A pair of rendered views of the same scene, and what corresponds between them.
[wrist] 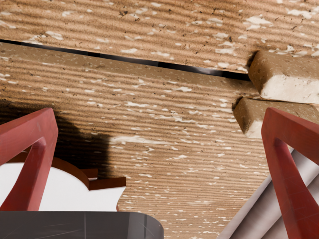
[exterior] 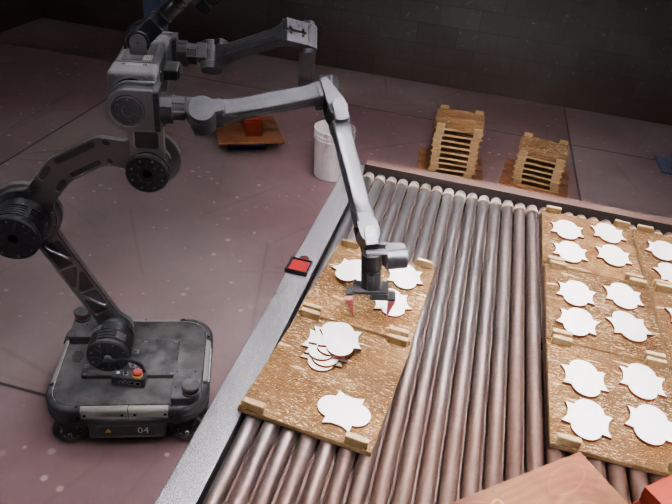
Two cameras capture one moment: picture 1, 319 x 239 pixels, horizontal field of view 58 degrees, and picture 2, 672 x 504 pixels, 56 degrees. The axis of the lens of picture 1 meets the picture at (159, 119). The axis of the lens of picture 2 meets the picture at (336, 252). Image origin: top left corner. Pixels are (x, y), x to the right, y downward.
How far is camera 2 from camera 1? 187 cm
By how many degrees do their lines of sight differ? 100
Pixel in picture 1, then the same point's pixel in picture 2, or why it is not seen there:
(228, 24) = (382, 327)
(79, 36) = (355, 324)
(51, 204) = (344, 332)
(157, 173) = (367, 355)
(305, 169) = (422, 377)
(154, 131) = (367, 343)
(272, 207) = (417, 397)
